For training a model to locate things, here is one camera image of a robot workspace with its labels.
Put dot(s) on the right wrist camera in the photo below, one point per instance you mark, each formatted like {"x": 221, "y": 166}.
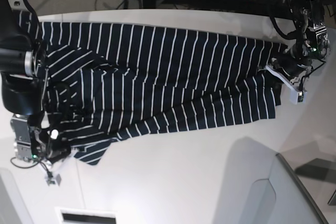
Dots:
{"x": 53, "y": 179}

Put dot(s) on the navy white striped t-shirt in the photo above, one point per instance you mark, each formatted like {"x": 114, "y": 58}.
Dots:
{"x": 111, "y": 82}

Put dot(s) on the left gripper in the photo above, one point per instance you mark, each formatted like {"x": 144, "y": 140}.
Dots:
{"x": 289, "y": 71}

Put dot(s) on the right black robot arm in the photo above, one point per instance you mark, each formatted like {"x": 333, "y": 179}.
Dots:
{"x": 26, "y": 80}

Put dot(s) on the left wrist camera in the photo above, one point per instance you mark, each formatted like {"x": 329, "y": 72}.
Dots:
{"x": 301, "y": 97}

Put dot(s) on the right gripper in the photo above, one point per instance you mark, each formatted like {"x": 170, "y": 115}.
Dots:
{"x": 54, "y": 151}

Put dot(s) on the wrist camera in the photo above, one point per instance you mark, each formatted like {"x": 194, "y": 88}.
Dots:
{"x": 301, "y": 97}
{"x": 53, "y": 179}

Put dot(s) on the grey robot base cover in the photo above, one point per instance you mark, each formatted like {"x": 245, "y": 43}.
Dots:
{"x": 13, "y": 208}
{"x": 259, "y": 186}

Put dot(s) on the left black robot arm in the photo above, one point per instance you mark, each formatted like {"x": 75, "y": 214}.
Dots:
{"x": 310, "y": 33}

